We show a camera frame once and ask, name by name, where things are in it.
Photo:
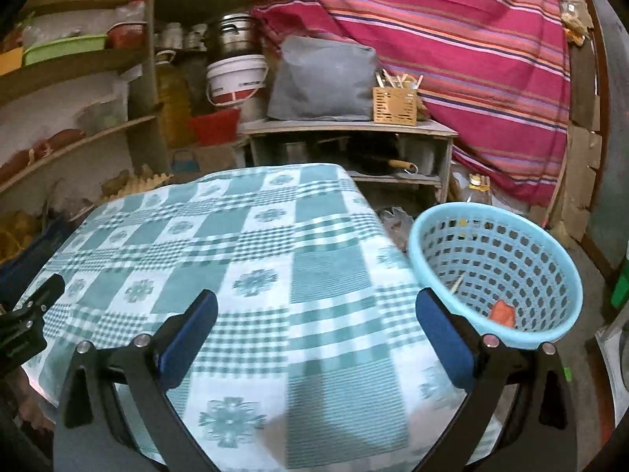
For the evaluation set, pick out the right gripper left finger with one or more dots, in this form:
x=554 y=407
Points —
x=92 y=432

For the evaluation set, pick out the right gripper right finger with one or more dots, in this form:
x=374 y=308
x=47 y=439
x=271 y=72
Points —
x=540 y=432

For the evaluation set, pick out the dark blue crate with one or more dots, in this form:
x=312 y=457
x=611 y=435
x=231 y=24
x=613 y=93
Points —
x=18 y=273

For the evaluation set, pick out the light blue laundry basket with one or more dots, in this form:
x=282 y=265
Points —
x=471 y=255

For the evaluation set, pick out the green container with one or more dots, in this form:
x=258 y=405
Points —
x=620 y=294

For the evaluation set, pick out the yellow egg tray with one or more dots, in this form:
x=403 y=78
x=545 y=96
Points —
x=127 y=183

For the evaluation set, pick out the green checked tablecloth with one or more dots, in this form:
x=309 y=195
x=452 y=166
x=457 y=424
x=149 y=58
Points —
x=317 y=361

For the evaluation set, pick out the oil bottle yellow label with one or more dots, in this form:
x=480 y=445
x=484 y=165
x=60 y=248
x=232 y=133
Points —
x=478 y=189

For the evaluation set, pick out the grey wooden side shelf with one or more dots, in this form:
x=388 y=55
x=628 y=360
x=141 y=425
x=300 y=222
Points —
x=392 y=165

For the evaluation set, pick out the red plastic basin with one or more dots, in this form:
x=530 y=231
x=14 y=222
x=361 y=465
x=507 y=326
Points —
x=217 y=128

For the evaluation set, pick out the green plastic basin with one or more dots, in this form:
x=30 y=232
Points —
x=62 y=47

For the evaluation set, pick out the white plastic bucket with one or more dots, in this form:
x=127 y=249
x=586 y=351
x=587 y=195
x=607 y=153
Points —
x=236 y=79

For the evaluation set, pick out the wooden utensil holder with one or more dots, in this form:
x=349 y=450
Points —
x=396 y=99

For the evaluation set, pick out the steel pot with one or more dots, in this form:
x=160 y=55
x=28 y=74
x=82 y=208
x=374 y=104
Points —
x=233 y=34

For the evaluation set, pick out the red striped curtain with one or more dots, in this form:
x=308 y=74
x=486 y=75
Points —
x=495 y=71

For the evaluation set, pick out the grey fabric bag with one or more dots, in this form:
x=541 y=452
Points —
x=318 y=79

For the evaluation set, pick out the wooden wall shelf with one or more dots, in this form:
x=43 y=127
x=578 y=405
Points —
x=41 y=100

